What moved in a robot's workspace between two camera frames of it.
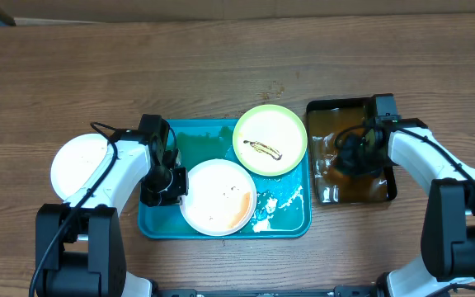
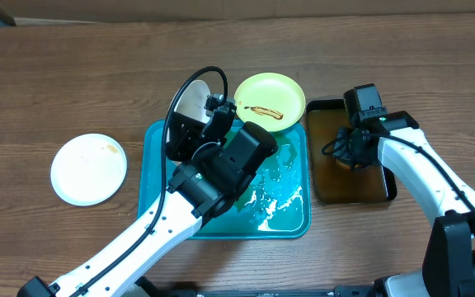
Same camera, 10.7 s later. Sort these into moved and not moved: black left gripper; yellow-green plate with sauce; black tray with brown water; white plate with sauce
Moved: yellow-green plate with sauce; black left gripper; white plate with sauce
Not moved: black tray with brown water
